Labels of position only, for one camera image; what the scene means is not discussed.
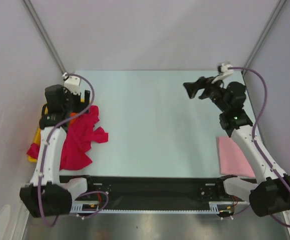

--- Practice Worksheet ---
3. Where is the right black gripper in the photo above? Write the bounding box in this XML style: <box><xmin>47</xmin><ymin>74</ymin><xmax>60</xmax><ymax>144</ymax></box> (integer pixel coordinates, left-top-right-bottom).
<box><xmin>182</xmin><ymin>74</ymin><xmax>229</xmax><ymax>113</ymax></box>

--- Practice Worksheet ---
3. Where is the crimson red t shirt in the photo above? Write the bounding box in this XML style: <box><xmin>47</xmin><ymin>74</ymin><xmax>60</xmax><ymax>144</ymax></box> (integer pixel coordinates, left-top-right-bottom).
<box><xmin>26</xmin><ymin>104</ymin><xmax>109</xmax><ymax>171</ymax></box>

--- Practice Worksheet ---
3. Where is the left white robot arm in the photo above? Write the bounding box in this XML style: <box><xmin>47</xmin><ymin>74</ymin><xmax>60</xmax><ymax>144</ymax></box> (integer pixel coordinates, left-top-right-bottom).
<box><xmin>20</xmin><ymin>84</ymin><xmax>95</xmax><ymax>218</ymax></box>

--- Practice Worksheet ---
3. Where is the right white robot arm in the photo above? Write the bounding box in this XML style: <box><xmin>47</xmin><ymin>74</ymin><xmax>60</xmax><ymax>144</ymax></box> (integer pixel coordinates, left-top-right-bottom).
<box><xmin>183</xmin><ymin>77</ymin><xmax>290</xmax><ymax>217</ymax></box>

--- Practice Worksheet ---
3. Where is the orange t shirt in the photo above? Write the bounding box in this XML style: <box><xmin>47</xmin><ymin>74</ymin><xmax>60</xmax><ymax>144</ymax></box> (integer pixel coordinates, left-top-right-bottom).
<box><xmin>69</xmin><ymin>112</ymin><xmax>77</xmax><ymax>125</ymax></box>

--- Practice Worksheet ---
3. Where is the yellow plastic tray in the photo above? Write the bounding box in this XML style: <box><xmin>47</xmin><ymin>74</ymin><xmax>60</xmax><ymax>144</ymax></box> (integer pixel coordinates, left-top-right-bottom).
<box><xmin>27</xmin><ymin>99</ymin><xmax>85</xmax><ymax>163</ymax></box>

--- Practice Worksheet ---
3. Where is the folded pink t shirt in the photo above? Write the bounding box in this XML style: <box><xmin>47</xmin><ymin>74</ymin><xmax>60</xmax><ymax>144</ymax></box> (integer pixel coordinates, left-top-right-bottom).
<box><xmin>217</xmin><ymin>136</ymin><xmax>255</xmax><ymax>178</ymax></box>

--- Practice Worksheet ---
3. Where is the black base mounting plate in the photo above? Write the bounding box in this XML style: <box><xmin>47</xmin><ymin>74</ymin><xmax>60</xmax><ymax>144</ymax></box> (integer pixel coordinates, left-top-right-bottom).
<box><xmin>59</xmin><ymin>175</ymin><xmax>250</xmax><ymax>212</ymax></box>

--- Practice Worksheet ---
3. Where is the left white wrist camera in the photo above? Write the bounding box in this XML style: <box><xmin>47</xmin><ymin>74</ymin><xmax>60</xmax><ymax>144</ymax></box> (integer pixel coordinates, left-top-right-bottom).
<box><xmin>62</xmin><ymin>72</ymin><xmax>81</xmax><ymax>95</ymax></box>

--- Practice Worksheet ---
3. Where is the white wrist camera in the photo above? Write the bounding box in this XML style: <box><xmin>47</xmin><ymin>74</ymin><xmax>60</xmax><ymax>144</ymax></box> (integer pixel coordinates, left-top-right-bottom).
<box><xmin>62</xmin><ymin>72</ymin><xmax>81</xmax><ymax>95</ymax></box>
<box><xmin>212</xmin><ymin>62</ymin><xmax>234</xmax><ymax>83</ymax></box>

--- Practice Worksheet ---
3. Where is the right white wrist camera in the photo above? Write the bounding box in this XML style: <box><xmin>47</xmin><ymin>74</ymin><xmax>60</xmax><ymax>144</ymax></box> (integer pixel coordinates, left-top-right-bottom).
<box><xmin>212</xmin><ymin>62</ymin><xmax>234</xmax><ymax>83</ymax></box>

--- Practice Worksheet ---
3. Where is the right corner aluminium post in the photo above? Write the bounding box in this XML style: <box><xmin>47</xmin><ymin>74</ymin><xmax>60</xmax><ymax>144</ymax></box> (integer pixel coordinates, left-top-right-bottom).
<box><xmin>244</xmin><ymin>0</ymin><xmax>289</xmax><ymax>68</ymax></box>

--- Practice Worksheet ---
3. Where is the corner aluminium post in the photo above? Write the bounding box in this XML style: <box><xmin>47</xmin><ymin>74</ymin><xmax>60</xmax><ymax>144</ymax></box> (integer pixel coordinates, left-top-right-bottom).
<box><xmin>244</xmin><ymin>0</ymin><xmax>289</xmax><ymax>68</ymax></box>
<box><xmin>21</xmin><ymin>0</ymin><xmax>66</xmax><ymax>74</ymax></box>

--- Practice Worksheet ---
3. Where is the left corner aluminium post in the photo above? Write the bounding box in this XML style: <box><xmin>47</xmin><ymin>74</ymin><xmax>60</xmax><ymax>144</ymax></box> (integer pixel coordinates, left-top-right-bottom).
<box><xmin>21</xmin><ymin>0</ymin><xmax>66</xmax><ymax>74</ymax></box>

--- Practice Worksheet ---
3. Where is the left grey cable duct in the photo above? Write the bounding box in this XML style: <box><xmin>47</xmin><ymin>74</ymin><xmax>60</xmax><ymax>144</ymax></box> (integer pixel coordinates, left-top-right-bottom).
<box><xmin>69</xmin><ymin>201</ymin><xmax>108</xmax><ymax>215</ymax></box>

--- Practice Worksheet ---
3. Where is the grey cable duct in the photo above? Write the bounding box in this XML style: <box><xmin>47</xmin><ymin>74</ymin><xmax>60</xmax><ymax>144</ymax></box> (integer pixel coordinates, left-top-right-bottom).
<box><xmin>208</xmin><ymin>201</ymin><xmax>249</xmax><ymax>215</ymax></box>
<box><xmin>69</xmin><ymin>201</ymin><xmax>108</xmax><ymax>215</ymax></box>

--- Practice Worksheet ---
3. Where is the right grey cable duct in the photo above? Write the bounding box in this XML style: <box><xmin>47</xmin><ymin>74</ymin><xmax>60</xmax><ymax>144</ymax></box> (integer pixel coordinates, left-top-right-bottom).
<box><xmin>208</xmin><ymin>201</ymin><xmax>249</xmax><ymax>215</ymax></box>

